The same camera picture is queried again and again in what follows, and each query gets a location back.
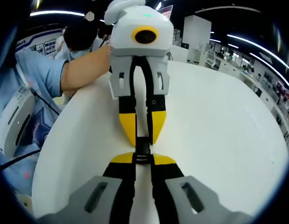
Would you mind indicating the black plastic buckle part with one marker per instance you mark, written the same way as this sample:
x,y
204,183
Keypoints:
x,y
143,147

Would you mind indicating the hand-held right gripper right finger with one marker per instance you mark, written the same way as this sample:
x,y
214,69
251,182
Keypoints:
x,y
193,200

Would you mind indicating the monitor with red screen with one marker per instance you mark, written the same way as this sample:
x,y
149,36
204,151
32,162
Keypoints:
x,y
166,11

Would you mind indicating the white office desk row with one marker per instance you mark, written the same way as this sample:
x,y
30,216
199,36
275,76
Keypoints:
x,y
258,88

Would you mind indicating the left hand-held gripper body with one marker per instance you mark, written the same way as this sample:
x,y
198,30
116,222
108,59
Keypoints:
x,y
125,28

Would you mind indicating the long ceiling light strip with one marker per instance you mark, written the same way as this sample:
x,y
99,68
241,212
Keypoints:
x,y
58,13
247,42
228,8

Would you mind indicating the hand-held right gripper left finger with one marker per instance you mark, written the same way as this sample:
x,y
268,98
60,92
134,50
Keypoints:
x,y
97,200

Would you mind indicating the white worn chest device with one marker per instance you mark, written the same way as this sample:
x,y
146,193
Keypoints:
x,y
13,121

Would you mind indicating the wall display boards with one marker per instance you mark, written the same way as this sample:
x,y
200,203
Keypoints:
x,y
46,46

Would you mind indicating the person in blue shirt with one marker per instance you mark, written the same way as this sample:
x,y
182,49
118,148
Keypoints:
x,y
41,70

